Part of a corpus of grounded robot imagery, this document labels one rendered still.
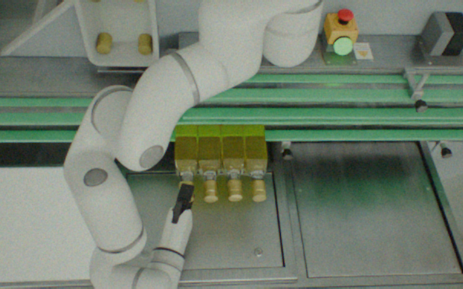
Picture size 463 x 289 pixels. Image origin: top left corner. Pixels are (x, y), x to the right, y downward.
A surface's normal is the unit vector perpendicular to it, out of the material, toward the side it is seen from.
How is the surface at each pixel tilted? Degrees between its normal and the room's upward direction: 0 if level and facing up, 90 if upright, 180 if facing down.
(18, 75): 90
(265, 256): 90
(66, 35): 0
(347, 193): 90
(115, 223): 30
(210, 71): 48
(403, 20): 0
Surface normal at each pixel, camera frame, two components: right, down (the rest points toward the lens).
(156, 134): 0.65, 0.36
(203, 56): 0.15, -0.33
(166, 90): 0.48, -0.11
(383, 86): 0.07, -0.57
